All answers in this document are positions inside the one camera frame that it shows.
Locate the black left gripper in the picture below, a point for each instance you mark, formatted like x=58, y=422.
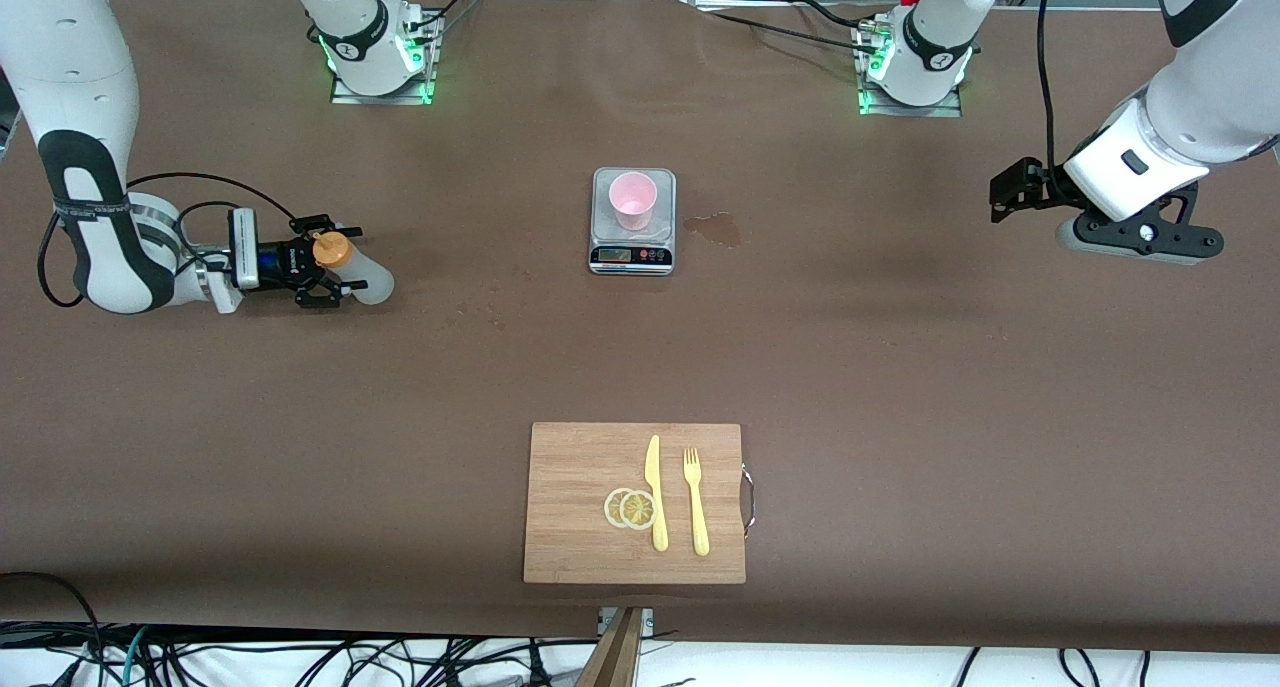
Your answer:
x=1040, y=186

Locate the yellow plastic fork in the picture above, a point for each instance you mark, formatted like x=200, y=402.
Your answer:
x=697, y=512

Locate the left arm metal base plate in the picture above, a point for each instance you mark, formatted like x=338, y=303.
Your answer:
x=950, y=107

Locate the yellow plastic knife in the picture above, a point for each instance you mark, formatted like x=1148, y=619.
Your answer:
x=655, y=487

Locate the silver digital kitchen scale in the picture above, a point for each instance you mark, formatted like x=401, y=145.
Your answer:
x=632, y=252

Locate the wooden cutting board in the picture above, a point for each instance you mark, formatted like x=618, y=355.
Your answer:
x=575, y=507

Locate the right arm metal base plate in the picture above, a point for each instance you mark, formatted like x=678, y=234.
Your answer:
x=345, y=95

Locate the translucent sauce bottle orange cap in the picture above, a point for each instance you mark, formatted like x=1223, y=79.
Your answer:
x=370, y=279

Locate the brown table cover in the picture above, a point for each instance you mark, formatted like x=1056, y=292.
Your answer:
x=300, y=417

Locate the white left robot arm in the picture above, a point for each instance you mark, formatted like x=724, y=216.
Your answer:
x=1190, y=107

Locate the wooden post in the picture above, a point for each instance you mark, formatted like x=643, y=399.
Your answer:
x=615, y=657

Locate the pink plastic cup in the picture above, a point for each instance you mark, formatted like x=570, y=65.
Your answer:
x=632, y=199

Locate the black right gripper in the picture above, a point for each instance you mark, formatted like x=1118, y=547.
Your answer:
x=281, y=263

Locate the small metal bracket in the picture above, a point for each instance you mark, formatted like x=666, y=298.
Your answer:
x=647, y=622

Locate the lemon slice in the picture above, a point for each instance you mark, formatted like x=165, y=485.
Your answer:
x=610, y=508
x=638, y=510

